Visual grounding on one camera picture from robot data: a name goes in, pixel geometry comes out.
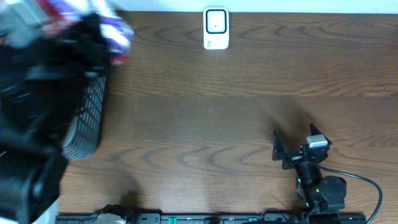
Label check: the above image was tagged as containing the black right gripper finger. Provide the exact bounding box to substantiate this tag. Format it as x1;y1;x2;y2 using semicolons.
310;123;331;146
272;130;285;161

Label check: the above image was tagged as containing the purple red snack packet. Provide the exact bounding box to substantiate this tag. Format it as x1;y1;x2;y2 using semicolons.
37;0;134;66

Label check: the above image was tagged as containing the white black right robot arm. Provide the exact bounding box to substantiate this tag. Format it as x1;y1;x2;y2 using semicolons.
272;123;347;213

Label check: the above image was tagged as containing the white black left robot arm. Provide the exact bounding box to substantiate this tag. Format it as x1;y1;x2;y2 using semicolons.
1;13;111;223

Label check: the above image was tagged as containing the white barcode scanner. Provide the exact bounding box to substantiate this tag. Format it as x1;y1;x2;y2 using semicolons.
203;7;229;50

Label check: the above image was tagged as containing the dark grey plastic basket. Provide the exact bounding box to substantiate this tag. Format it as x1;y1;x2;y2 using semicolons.
63;76;107;159

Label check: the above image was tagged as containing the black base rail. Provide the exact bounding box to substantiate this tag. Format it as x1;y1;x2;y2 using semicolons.
55;212;368;224

